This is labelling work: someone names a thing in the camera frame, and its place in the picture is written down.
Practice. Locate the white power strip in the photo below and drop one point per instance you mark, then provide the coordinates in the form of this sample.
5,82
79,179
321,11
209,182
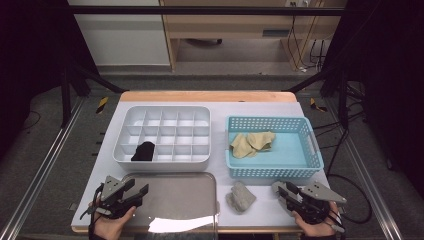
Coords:
296,3

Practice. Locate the white table mat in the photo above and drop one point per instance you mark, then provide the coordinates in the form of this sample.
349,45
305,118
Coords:
218,110

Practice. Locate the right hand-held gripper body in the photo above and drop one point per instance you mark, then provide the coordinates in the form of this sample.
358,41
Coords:
313,210

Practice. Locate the wooden desk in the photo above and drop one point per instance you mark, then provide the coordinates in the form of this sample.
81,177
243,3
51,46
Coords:
233,25

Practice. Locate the blue perforated plastic basket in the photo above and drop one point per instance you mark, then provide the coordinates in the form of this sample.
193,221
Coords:
293,156

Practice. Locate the clear plastic tray lid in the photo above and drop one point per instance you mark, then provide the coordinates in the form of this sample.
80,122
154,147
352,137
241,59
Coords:
180,200

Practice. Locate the white divided storage box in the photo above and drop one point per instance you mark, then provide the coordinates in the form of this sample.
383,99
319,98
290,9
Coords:
166,166

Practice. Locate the black sock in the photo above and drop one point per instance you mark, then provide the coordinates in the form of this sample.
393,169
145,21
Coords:
144,152

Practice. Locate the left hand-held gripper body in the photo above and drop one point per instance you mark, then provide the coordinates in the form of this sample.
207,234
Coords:
113,206

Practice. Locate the person's right hand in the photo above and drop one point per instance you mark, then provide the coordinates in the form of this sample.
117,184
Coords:
320,230

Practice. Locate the black curtain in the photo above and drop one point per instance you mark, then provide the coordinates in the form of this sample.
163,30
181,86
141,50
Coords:
393,66
26,50

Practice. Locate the yellow sock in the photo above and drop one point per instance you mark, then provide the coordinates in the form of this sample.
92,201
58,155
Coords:
242,148
264,140

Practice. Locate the black metal stand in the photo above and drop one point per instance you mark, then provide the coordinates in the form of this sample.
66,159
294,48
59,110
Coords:
66,93
343,96

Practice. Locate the person's left hand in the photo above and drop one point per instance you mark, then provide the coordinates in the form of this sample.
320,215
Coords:
110,228

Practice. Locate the black horizontal bar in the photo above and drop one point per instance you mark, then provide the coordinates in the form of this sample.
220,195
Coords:
200,10

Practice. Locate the white cabinet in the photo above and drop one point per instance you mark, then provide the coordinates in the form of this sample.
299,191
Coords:
123,40

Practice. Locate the aluminium floor rail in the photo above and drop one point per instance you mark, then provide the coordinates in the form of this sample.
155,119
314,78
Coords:
40,173
366,186

